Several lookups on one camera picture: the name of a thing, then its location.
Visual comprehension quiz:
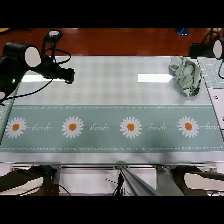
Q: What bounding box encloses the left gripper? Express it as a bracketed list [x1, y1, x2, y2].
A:
[53, 65, 76, 85]

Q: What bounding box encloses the pale green T-shirt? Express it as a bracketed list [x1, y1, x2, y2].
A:
[168, 55, 203, 98]

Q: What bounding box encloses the black cable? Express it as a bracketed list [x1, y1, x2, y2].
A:
[217, 58, 224, 80]
[0, 78, 55, 107]
[112, 172, 126, 197]
[45, 47, 73, 65]

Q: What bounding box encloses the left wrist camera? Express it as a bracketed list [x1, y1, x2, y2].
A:
[41, 29, 64, 58]

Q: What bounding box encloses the silver frame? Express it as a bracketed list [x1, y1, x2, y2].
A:
[0, 161, 224, 197]

